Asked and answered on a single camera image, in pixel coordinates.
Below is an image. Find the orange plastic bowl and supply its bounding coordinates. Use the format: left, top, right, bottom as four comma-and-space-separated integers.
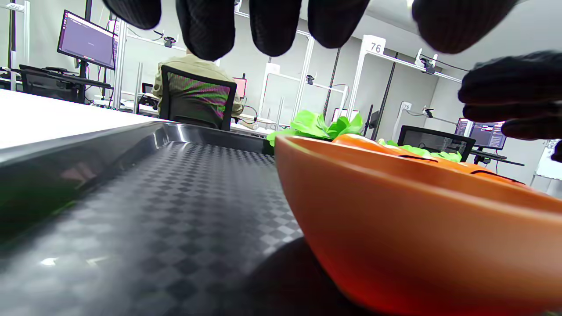
274, 135, 562, 316

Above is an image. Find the black mesh office chair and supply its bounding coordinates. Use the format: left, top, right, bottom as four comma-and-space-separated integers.
158, 65, 238, 132

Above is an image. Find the black mesh chair back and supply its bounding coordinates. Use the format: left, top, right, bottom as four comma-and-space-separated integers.
397, 125, 476, 162

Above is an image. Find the white number sign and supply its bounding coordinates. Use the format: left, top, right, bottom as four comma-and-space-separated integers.
363, 35, 386, 55

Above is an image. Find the black plastic tray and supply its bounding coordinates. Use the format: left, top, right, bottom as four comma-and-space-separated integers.
0, 121, 382, 316

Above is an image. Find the computer monitor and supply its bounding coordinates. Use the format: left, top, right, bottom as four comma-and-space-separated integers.
57, 10, 118, 71
455, 118, 506, 151

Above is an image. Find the aluminium frame post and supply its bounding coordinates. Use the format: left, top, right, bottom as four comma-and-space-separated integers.
111, 20, 129, 110

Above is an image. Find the person's left hand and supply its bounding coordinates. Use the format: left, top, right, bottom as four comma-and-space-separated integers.
102, 0, 519, 61

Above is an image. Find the black monitor stand cart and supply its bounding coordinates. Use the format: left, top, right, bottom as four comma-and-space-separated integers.
18, 0, 114, 104

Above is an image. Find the person's right hand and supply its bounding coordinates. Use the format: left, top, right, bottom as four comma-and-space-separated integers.
458, 51, 562, 163

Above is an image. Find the black rubber band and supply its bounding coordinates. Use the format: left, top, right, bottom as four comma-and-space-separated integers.
397, 154, 440, 163
469, 169, 526, 185

